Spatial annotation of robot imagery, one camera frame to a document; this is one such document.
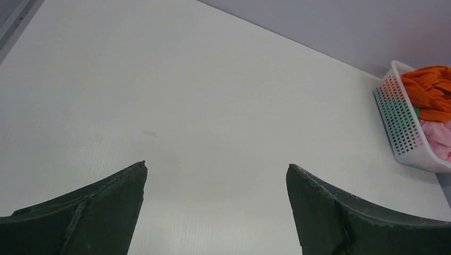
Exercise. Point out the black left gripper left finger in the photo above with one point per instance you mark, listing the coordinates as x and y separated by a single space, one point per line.
99 218

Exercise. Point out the white plastic laundry basket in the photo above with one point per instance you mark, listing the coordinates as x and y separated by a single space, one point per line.
407 139

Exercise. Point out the pink t shirt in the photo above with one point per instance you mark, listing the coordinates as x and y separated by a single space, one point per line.
438 137

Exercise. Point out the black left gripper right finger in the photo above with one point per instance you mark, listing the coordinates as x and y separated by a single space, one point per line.
330 220

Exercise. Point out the orange t shirt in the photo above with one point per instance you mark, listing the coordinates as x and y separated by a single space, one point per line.
428 89

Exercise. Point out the green t shirt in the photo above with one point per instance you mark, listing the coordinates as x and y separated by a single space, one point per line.
417 112

